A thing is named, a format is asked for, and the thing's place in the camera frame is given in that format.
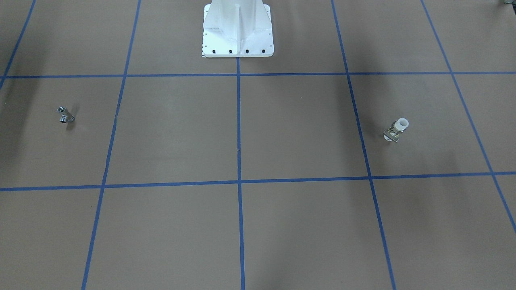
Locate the chrome tee pipe fitting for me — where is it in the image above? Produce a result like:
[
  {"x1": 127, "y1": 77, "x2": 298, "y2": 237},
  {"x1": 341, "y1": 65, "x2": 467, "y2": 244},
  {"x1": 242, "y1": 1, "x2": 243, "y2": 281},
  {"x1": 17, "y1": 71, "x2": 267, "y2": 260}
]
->
[{"x1": 57, "y1": 106, "x2": 75, "y2": 124}]

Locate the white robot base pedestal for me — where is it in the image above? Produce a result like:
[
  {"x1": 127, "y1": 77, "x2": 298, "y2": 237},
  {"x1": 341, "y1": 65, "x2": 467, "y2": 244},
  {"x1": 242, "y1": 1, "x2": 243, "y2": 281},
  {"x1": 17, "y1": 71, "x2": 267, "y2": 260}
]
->
[{"x1": 202, "y1": 0, "x2": 275, "y2": 58}]

